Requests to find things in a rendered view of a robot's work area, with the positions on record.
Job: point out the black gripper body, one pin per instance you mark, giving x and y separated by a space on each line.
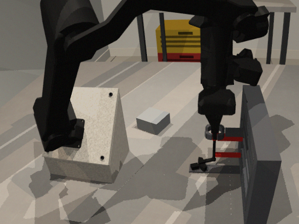
216 101

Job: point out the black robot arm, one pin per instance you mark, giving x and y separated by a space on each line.
74 34

